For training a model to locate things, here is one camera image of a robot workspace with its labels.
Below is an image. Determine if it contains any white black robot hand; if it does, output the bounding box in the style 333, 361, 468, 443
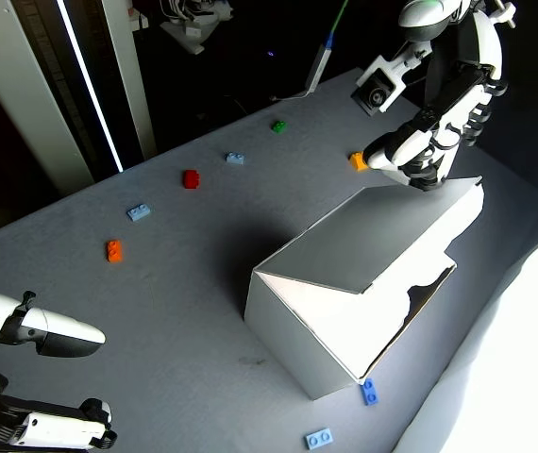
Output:
0, 287, 119, 452
362, 0, 511, 192

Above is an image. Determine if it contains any cardboard box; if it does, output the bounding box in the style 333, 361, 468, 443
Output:
243, 175, 486, 401

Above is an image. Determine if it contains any grey table cloth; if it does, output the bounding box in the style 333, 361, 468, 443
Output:
0, 67, 538, 453

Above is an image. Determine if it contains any dark panel with light strip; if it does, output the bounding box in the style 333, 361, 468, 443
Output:
13, 0, 126, 183

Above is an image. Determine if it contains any white sheet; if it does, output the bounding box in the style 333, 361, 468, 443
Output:
391, 221, 538, 453

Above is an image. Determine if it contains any light blue flat toy brick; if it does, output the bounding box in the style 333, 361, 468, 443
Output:
304, 427, 335, 450

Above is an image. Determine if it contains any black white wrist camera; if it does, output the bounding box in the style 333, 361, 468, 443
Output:
350, 45, 429, 117

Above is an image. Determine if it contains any green cable with blue plug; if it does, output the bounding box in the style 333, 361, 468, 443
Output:
324, 0, 351, 49

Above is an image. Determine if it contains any grey cable adapter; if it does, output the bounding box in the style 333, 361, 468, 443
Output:
305, 41, 334, 93

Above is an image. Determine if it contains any thin white cable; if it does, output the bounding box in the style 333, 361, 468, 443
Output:
268, 87, 312, 103

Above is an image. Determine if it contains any wide white post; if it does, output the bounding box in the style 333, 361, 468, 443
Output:
0, 0, 95, 197

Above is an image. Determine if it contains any white device with cables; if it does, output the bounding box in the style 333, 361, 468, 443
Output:
159, 0, 235, 57

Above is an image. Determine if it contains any narrow white post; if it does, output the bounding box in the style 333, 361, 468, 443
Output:
101, 0, 158, 159

